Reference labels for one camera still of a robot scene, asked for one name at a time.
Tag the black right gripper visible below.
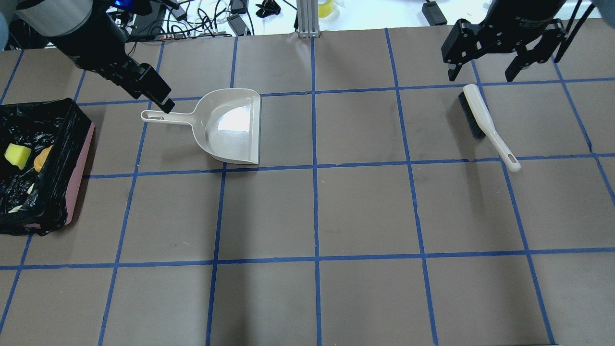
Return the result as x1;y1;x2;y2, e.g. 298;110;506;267
441;0;566;82

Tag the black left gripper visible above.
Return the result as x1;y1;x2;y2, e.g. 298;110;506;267
50;0;175;113

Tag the beige hand brush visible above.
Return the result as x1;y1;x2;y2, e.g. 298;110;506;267
458;85;521;173

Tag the beige plastic dustpan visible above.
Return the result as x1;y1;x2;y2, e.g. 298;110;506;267
140;88;261;165

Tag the yellow potato-like bread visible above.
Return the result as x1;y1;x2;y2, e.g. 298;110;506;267
33;145;53;173

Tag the yellow sponge piece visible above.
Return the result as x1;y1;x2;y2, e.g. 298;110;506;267
4;144;32;170

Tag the twisted croissant bread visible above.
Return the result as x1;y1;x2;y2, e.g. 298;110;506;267
7;183;34;214

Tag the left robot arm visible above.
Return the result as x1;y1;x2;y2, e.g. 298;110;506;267
1;0;175;113

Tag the pink bin with black bag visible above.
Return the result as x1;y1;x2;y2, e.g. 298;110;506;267
0;98;94;236

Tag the yellow tape roll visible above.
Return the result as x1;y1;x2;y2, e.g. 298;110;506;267
317;0;334;18

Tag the aluminium frame post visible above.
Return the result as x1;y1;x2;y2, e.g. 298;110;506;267
296;0;321;38

